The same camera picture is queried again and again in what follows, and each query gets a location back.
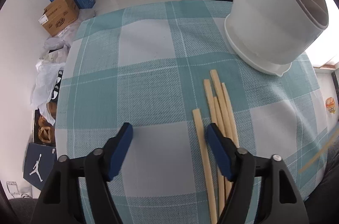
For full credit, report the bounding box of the white plastic bag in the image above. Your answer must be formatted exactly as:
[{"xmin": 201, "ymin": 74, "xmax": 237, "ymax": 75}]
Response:
[{"xmin": 30, "ymin": 61, "xmax": 67, "ymax": 124}]

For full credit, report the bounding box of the bunch of wooden chopsticks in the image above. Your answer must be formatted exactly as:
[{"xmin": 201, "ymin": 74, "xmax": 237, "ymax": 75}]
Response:
[{"xmin": 192, "ymin": 69, "xmax": 240, "ymax": 224}]

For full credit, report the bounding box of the teal checked tablecloth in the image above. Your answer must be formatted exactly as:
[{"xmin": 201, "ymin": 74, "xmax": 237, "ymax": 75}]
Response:
[{"xmin": 55, "ymin": 0, "xmax": 330, "ymax": 224}]

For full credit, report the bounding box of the person's dark trouser leg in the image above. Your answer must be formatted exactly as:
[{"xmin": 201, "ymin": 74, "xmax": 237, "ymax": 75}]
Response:
[{"xmin": 304, "ymin": 144, "xmax": 339, "ymax": 224}]

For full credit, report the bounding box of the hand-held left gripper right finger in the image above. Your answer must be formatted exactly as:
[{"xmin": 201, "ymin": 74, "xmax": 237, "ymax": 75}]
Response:
[{"xmin": 207, "ymin": 123, "xmax": 310, "ymax": 224}]

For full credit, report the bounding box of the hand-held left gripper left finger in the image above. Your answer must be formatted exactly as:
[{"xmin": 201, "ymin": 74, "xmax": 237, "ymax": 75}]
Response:
[{"xmin": 30, "ymin": 122, "xmax": 133, "ymax": 224}]

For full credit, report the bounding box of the white grey utensil holder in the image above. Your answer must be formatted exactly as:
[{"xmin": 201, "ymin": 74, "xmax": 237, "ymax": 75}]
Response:
[{"xmin": 224, "ymin": 0, "xmax": 329, "ymax": 77}]

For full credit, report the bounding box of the beige parcel bag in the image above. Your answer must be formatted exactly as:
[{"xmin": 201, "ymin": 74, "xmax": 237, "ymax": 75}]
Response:
[{"xmin": 40, "ymin": 48, "xmax": 69, "ymax": 64}]

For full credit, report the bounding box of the grey fabric seat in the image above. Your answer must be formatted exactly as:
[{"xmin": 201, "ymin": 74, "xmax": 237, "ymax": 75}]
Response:
[{"xmin": 9, "ymin": 197, "xmax": 43, "ymax": 224}]

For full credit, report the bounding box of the single pale wooden chopstick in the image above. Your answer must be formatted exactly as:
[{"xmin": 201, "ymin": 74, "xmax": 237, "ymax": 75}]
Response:
[{"xmin": 298, "ymin": 129, "xmax": 339, "ymax": 174}]

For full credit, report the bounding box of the navy shoe box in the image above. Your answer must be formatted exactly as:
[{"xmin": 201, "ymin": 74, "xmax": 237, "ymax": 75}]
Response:
[{"xmin": 22, "ymin": 143, "xmax": 57, "ymax": 191}]

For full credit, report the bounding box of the brown cardboard box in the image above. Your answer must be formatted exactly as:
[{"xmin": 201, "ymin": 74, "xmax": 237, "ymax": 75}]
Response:
[{"xmin": 38, "ymin": 0, "xmax": 80, "ymax": 37}]

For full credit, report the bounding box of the black white sneaker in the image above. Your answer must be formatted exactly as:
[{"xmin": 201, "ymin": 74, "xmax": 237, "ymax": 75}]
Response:
[
  {"xmin": 54, "ymin": 70, "xmax": 64, "ymax": 87},
  {"xmin": 50, "ymin": 86, "xmax": 61, "ymax": 101}
]

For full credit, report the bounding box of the grey plastic parcel bag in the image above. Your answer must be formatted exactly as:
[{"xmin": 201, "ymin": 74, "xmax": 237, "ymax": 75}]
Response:
[{"xmin": 44, "ymin": 9, "xmax": 96, "ymax": 55}]

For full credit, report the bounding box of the orange round packet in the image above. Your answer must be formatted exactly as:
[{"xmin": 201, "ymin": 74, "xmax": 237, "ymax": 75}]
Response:
[{"xmin": 325, "ymin": 97, "xmax": 337, "ymax": 114}]

